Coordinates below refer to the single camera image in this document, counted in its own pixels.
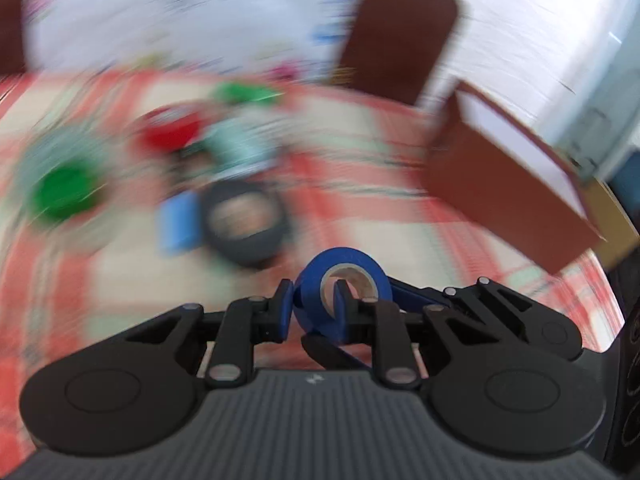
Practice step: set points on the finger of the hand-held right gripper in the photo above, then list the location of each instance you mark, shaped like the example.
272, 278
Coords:
327, 351
406, 295

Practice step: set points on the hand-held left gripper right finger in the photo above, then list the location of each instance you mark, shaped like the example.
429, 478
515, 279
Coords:
341, 312

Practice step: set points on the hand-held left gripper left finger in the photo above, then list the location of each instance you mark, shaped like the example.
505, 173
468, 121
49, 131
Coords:
284, 310

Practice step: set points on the blue tape roll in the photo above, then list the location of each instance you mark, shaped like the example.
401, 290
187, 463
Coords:
350, 258

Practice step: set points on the brown box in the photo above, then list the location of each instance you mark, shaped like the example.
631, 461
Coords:
500, 200

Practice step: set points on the black tape roll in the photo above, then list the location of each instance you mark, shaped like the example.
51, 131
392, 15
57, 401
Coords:
220, 240

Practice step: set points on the plaid tablecloth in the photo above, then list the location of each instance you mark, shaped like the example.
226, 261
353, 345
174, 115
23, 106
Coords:
360, 185

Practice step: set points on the small blue block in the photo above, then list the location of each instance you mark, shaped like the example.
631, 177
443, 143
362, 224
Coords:
177, 222

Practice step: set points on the tan cardboard piece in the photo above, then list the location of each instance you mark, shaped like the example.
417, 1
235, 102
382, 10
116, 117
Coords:
612, 225

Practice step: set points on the pale teal packet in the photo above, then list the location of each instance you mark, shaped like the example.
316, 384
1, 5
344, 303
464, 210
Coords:
240, 152

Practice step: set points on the red tape roll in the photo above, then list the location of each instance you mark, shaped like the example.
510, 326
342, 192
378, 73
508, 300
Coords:
167, 132

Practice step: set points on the small green box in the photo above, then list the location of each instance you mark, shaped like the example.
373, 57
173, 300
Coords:
247, 93

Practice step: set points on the green tape roll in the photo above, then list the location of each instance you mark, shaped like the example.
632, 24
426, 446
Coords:
62, 192

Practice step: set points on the grey white cabinet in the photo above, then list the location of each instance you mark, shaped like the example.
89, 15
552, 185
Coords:
600, 130

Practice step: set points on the brown chair back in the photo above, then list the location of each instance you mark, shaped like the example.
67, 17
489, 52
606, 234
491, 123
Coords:
400, 30
10, 15

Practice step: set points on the white floral cushion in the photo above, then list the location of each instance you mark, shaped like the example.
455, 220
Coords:
200, 10

